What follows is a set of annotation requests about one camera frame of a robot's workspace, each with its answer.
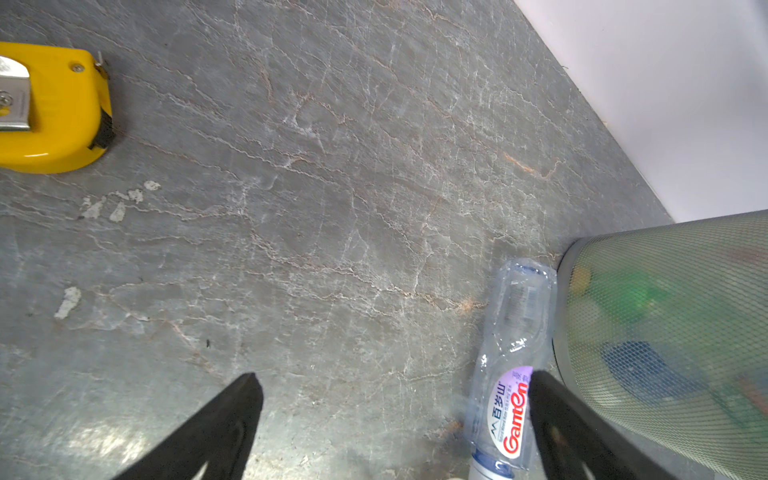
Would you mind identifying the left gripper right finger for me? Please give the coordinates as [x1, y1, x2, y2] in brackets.
[528, 371, 673, 480]

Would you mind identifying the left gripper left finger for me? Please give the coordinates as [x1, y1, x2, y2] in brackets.
[117, 372, 264, 479]

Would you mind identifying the bin with green bag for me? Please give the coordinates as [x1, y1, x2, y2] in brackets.
[553, 211, 767, 479]

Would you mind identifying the purple label clear bottle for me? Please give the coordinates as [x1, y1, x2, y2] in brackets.
[464, 258, 557, 479]

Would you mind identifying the yellow tape measure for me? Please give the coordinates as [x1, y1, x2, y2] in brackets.
[1, 42, 116, 174]

